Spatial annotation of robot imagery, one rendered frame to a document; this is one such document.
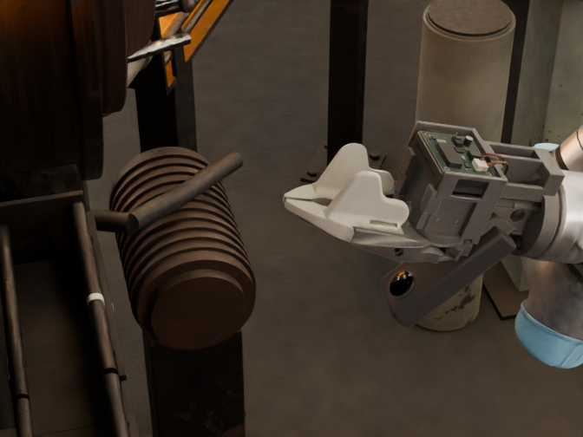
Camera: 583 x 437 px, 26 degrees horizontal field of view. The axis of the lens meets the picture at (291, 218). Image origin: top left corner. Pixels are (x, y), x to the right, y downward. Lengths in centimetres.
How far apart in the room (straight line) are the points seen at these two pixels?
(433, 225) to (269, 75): 156
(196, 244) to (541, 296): 35
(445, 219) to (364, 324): 99
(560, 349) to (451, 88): 61
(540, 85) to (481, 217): 86
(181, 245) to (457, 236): 38
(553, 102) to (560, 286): 72
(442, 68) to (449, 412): 50
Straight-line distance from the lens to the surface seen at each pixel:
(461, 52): 164
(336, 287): 200
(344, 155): 96
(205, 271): 125
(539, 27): 179
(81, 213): 102
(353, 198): 94
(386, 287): 104
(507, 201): 100
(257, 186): 220
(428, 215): 96
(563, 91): 179
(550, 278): 112
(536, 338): 114
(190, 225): 128
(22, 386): 90
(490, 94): 169
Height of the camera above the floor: 135
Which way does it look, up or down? 39 degrees down
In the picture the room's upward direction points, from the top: straight up
